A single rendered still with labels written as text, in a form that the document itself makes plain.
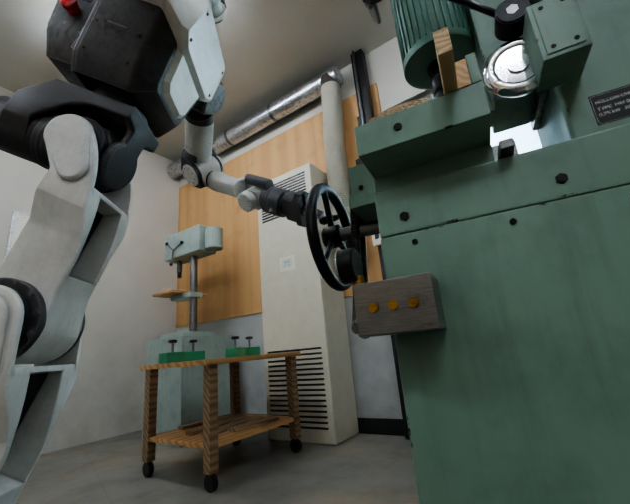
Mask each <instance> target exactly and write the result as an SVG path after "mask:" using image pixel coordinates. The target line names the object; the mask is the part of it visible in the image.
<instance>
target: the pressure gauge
mask: <svg viewBox="0 0 630 504"><path fill-rule="evenodd" d="M334 264H335V270H336V274H337V277H338V279H339V281H340V283H341V284H342V285H344V286H346V285H349V284H355V285H356V284H362V283H364V276H363V266H362V261H361V258H360V255H359V253H358V251H357V250H356V249H355V248H348V249H344V250H338V251H336V253H335V257H334Z"/></svg>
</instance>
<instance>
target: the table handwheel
mask: <svg viewBox="0 0 630 504"><path fill-rule="evenodd" d="M320 195H321V196H322V200H323V204H324V209H325V214H326V219H327V224H328V227H325V228H323V230H322V233H321V238H322V242H323V244H324V246H325V247H326V250H325V253H324V251H323V248H322V245H321V241H320V236H319V231H318V224H317V204H318V199H319V197H320ZM329 200H330V202H331V203H332V205H333V206H334V208H335V210H336V212H337V215H338V216H339V220H340V222H341V226H340V225H339V224H337V225H334V221H333V217H332V213H331V209H330V204H329ZM305 225H306V233H307V238H308V243H309V247H310V250H311V254H312V257H313V259H314V262H315V264H316V267H317V269H318V271H319V273H320V274H321V276H322V278H323V279H324V280H325V282H326V283H327V284H328V285H329V286H330V287H331V288H333V289H334V290H336V291H345V290H347V289H349V288H350V287H351V285H352V284H349V285H346V286H344V285H342V284H341V283H340V281H339V279H338V278H337V277H336V276H335V275H334V273H333V272H332V270H331V268H330V266H329V264H328V261H329V257H330V254H331V252H332V249H334V248H338V247H339V248H340V249H341V250H344V249H348V248H351V244H352V243H351V224H350V220H349V217H348V214H347V212H346V209H345V207H344V205H343V203H342V201H341V199H340V197H339V196H338V194H337V193H336V192H335V191H334V190H333V189H332V188H331V187H330V186H329V185H327V184H324V183H319V184H316V185H314V186H313V187H312V188H311V190H310V191H309V193H308V196H307V200H306V206H305ZM359 229H360V230H359V231H360V237H361V238H362V237H367V236H371V235H375V234H380V232H379V226H378V219H377V220H373V221H368V222H364V223H360V225H359ZM345 242H346V246H345V245H344V244H345Z"/></svg>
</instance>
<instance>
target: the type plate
mask: <svg viewBox="0 0 630 504"><path fill-rule="evenodd" d="M588 100H589V102H590V105H591V108H592V111H593V113H594V116H595V119H596V122H597V124H598V126H599V125H603V124H606V123H610V122H613V121H617V120H621V119H624V118H628V117H630V84H629V85H625V86H622V87H619V88H616V89H613V90H609V91H606V92H603V93H600V94H597V95H593V96H590V97H588Z"/></svg>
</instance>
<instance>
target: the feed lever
mask: <svg viewBox="0 0 630 504"><path fill-rule="evenodd" d="M448 1H451V2H453V3H456V4H459V5H461V6H464V7H467V8H469V9H472V10H475V11H478V12H480V13H483V14H486V15H488V16H491V17H494V18H495V20H494V34H495V37H496V38H497V39H499V40H501V41H510V40H513V39H516V38H519V37H520V36H521V35H523V27H524V19H525V10H526V8H527V7H528V6H530V1H529V0H504V1H503V2H502V3H501V4H500V5H499V6H498V7H497V9H495V8H492V7H490V6H487V5H484V4H481V3H478V2H476V1H473V0H448Z"/></svg>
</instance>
